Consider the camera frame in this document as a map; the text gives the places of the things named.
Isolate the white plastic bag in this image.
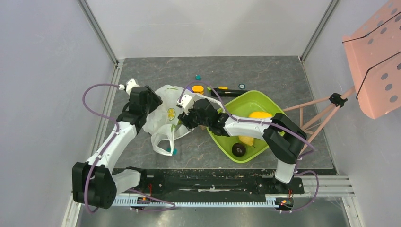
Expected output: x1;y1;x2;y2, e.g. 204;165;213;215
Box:
142;85;223;156

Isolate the dark purple fake fruit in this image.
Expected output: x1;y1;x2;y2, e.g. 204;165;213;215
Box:
231;143;246;157

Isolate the yellow fake pear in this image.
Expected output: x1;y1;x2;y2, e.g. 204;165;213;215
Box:
238;136;255;147

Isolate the yellow fake lemon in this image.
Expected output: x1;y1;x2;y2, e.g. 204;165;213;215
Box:
248;111;273;119

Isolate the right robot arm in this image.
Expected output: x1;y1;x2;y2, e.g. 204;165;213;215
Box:
177;98;307;193

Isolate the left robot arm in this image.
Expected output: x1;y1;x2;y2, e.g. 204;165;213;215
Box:
72;86;162;213

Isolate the yellow oval toy piece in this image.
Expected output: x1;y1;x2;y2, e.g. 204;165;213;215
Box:
192;85;205;95

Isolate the black marker pen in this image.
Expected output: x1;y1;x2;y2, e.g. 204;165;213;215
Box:
210;88;248;97

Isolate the green plastic tray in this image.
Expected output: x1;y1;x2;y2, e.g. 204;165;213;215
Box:
208;90;285;163

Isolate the pink music stand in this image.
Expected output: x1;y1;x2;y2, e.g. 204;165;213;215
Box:
287;0;401;142

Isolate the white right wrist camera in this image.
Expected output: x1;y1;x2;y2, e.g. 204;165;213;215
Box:
177;94;194;114

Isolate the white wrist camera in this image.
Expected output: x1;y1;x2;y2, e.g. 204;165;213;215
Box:
118;79;140;95
177;94;194;114

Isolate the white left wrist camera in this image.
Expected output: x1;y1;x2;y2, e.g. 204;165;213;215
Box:
118;79;140;95

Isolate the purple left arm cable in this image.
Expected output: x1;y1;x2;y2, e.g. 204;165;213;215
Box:
82;83;126;214

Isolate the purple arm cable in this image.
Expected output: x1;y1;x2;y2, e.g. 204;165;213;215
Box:
177;80;320;214
82;83;126;214

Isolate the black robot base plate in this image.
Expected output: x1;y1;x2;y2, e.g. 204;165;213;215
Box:
135;168;305;195

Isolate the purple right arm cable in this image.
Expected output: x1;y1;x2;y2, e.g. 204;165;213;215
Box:
177;80;320;214

